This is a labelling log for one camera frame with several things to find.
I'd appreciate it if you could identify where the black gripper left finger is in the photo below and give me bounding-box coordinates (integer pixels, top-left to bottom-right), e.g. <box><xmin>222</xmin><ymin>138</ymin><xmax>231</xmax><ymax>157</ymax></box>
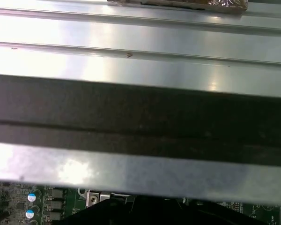
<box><xmin>57</xmin><ymin>197</ymin><xmax>160</xmax><ymax>225</ymax></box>

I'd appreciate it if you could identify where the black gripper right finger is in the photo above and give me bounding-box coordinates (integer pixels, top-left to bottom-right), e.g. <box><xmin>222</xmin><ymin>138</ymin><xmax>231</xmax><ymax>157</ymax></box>
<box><xmin>159</xmin><ymin>198</ymin><xmax>261</xmax><ymax>225</ymax></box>

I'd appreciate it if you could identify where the CPU socket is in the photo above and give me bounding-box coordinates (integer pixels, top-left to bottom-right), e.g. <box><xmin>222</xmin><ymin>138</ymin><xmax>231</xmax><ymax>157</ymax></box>
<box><xmin>77</xmin><ymin>187</ymin><xmax>136</xmax><ymax>209</ymax></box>

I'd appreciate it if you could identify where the grey square inductor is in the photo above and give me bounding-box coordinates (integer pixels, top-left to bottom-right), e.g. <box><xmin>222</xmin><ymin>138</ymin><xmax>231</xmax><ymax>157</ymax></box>
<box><xmin>46</xmin><ymin>188</ymin><xmax>65</xmax><ymax>200</ymax></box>
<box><xmin>46</xmin><ymin>200</ymin><xmax>63</xmax><ymax>211</ymax></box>
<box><xmin>45</xmin><ymin>211</ymin><xmax>62</xmax><ymax>222</ymax></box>

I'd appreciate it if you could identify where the green motherboard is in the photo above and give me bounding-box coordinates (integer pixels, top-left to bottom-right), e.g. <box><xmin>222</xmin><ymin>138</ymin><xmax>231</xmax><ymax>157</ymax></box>
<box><xmin>0</xmin><ymin>180</ymin><xmax>281</xmax><ymax>225</ymax></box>

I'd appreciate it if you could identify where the black open PC case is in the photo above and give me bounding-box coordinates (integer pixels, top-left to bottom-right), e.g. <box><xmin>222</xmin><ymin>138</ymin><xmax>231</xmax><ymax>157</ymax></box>
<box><xmin>0</xmin><ymin>72</ymin><xmax>281</xmax><ymax>207</ymax></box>

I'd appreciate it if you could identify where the brown base plate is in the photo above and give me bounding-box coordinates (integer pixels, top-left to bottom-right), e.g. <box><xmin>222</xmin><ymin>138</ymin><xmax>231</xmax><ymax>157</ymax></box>
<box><xmin>107</xmin><ymin>0</ymin><xmax>249</xmax><ymax>12</ymax></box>

